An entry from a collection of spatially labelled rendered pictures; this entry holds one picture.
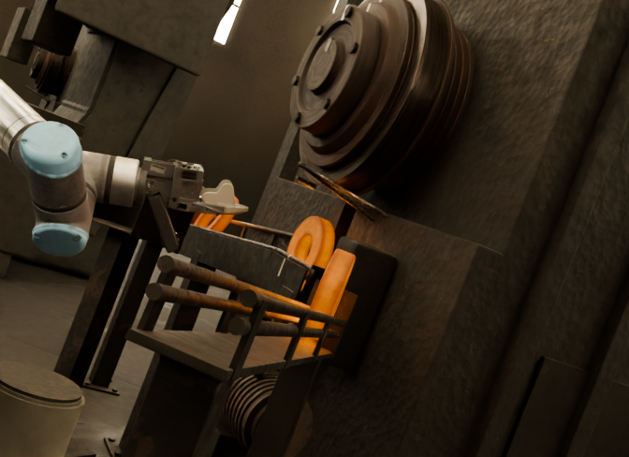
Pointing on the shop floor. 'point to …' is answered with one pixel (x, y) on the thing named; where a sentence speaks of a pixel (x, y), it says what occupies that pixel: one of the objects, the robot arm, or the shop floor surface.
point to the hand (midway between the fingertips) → (241, 212)
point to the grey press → (121, 67)
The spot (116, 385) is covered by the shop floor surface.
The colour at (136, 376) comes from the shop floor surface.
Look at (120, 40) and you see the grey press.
